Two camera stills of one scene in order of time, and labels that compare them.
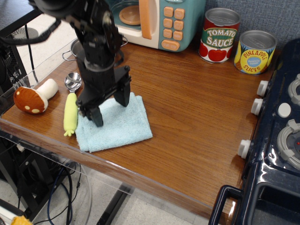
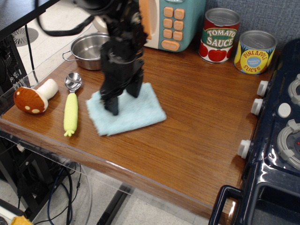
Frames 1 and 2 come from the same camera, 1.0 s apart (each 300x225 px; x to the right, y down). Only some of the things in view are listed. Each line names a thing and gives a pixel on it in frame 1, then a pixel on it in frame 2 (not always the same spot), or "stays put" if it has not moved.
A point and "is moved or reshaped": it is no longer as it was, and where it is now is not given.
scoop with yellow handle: x=72 y=81 stays put
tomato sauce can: x=219 y=33 stays put
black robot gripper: x=99 y=84 -> x=121 y=61
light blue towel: x=121 y=125 is moved or reshaped
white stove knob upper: x=262 y=87 stays put
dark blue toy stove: x=270 y=193 stays put
